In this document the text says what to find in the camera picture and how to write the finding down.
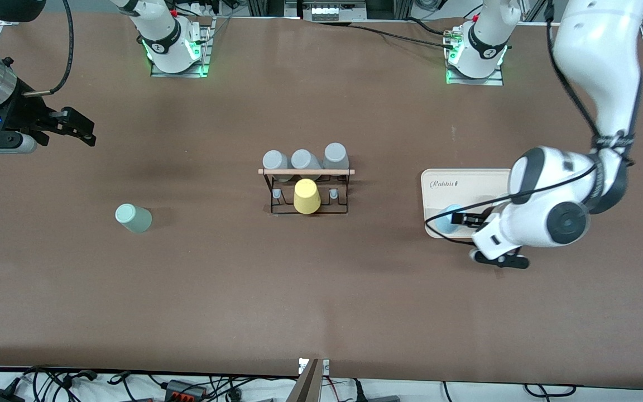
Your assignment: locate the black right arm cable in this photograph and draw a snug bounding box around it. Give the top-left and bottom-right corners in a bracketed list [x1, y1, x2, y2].
[23, 0, 74, 99]

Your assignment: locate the beige tray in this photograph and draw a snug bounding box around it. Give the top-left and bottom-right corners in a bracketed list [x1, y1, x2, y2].
[421, 168, 515, 240]

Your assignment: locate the yellow cup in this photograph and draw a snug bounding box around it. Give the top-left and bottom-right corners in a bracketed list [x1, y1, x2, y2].
[294, 178, 322, 214]

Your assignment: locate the grey electrical box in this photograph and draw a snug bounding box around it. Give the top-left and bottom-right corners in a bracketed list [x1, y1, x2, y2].
[302, 0, 368, 23]

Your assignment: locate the black orange connector block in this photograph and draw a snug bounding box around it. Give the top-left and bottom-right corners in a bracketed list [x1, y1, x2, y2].
[157, 380, 209, 401]

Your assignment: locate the grey cup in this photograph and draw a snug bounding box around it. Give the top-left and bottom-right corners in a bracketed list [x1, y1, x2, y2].
[323, 143, 350, 170]
[262, 150, 290, 182]
[291, 149, 322, 182]

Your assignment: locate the black wire cup rack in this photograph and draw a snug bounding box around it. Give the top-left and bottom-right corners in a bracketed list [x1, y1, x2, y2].
[258, 167, 356, 216]

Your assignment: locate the black table cable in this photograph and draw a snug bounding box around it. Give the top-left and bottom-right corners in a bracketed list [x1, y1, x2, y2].
[405, 17, 456, 37]
[321, 21, 452, 49]

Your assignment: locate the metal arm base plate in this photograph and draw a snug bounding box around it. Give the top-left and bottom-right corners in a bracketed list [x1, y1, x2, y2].
[150, 17, 213, 78]
[445, 28, 505, 86]

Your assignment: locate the light blue cup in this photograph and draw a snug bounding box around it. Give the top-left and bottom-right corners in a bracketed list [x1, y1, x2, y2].
[435, 204, 467, 234]

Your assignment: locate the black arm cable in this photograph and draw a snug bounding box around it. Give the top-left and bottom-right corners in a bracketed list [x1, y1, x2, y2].
[23, 0, 74, 99]
[424, 0, 635, 240]

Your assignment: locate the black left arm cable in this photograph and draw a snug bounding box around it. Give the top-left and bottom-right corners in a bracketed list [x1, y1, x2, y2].
[424, 0, 635, 240]

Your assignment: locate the mint green cup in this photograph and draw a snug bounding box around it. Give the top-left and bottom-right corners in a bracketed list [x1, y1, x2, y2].
[115, 203, 153, 234]

